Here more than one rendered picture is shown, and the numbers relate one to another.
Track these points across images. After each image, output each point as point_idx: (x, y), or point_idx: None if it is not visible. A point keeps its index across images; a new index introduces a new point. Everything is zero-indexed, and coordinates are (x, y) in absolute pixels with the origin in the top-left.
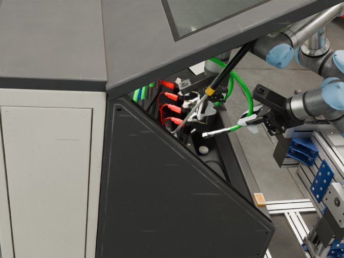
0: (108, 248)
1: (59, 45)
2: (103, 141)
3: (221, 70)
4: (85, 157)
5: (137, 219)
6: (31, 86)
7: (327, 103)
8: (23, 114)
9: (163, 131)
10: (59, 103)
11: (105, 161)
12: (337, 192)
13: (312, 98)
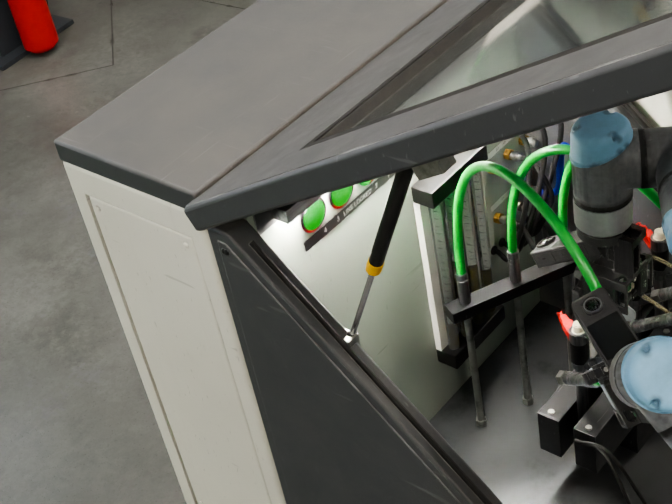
0: None
1: (210, 113)
2: (228, 304)
3: (595, 232)
4: (212, 324)
5: (329, 487)
6: (110, 176)
7: (622, 381)
8: (115, 217)
9: (310, 320)
10: (148, 213)
11: (242, 343)
12: None
13: (621, 358)
